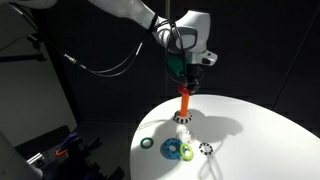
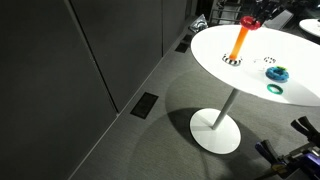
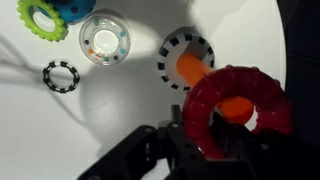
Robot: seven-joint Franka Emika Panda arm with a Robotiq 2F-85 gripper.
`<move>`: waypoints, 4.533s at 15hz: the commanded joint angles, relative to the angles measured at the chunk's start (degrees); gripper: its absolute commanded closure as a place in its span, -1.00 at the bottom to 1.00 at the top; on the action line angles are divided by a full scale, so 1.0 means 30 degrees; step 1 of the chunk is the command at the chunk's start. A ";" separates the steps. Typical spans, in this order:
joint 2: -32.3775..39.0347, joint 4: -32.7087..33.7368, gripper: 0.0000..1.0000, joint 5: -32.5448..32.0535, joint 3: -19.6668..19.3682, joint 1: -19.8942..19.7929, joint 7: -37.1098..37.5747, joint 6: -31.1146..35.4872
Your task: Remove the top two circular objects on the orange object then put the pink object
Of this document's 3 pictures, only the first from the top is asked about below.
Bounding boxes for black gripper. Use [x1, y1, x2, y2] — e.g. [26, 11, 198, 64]
[184, 63, 205, 94]

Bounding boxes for orange post with checkered base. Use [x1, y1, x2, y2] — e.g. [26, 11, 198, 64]
[173, 93, 193, 124]

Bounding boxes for small black white checkered ring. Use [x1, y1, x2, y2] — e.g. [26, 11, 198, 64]
[198, 142, 214, 156]

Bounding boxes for lime green gear ring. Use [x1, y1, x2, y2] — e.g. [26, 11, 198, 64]
[179, 143, 195, 163]

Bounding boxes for grey rounded robot base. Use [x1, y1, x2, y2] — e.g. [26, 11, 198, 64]
[0, 131, 44, 180]

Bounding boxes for black spring clamp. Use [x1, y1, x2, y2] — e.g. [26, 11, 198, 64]
[79, 134, 103, 154]

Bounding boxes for purple clamp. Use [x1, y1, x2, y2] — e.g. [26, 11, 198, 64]
[63, 131, 79, 144]

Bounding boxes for black looped cable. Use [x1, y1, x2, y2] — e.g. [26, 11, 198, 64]
[164, 19, 189, 86]

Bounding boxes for blue polka dot ring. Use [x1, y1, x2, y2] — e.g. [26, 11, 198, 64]
[160, 138, 184, 160]

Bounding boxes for dark green thin ring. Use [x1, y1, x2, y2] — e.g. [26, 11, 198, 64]
[140, 136, 155, 150]

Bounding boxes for black cable with metal connector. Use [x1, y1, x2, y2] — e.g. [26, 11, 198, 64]
[31, 19, 158, 78]

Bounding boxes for aluminium rail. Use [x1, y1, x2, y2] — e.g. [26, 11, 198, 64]
[26, 152, 44, 166]

